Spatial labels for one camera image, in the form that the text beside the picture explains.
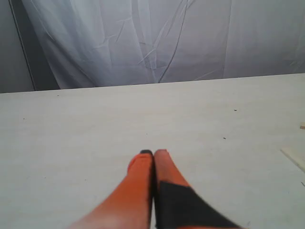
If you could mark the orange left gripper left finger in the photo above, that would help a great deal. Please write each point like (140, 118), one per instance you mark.
(129, 206)

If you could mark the left gripper orange and black right finger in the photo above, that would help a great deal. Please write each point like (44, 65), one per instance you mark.
(177, 205)

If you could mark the light wood stick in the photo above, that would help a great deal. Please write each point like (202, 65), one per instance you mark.
(294, 158)

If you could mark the white backdrop cloth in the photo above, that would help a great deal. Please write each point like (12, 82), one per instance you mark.
(95, 43)

